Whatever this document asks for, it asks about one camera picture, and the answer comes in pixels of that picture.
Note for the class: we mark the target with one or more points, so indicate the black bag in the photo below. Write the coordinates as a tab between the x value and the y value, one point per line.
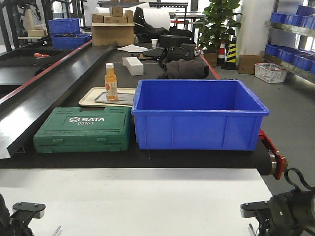
175	53

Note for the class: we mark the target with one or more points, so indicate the blue crate on left table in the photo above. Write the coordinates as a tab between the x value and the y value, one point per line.
66	33

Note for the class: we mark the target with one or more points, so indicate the orange juice bottle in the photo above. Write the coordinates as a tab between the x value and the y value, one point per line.
111	82

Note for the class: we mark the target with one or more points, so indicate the green potted plant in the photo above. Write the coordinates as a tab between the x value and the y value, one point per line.
219	23

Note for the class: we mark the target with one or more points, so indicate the green black screwdriver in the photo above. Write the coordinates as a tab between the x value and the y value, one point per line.
251	230
57	231

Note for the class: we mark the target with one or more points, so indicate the yellow black traffic cone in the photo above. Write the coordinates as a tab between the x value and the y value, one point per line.
230	62

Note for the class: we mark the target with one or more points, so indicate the small metal tray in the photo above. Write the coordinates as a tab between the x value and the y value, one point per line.
123	99

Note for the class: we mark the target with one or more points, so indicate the beige plastic tray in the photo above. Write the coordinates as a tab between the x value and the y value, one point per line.
89	99

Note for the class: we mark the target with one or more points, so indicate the white rectangular box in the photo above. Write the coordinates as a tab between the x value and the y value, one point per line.
134	65

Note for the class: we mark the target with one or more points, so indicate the white paper cup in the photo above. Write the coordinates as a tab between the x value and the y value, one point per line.
154	42

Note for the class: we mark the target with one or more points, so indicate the large cardboard box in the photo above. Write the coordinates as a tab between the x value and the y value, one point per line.
104	34

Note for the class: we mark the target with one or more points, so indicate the dark folded jacket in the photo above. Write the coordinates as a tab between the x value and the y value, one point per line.
185	69

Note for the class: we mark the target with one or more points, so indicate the brown cardboard box on floor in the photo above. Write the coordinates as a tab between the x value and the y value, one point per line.
246	64

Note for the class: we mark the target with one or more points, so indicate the white printed basket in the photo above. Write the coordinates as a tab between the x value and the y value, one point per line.
270	73

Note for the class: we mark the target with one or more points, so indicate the large blue plastic bin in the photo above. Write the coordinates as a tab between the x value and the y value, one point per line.
197	114

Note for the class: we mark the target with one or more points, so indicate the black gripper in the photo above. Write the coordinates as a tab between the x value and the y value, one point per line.
287	214

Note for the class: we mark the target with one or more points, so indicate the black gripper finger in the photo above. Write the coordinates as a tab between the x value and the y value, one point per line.
23	213

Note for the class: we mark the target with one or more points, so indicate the red white traffic cone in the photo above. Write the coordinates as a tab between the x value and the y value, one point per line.
221	53

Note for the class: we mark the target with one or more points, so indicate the green SATA tool case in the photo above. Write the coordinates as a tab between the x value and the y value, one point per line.
71	129

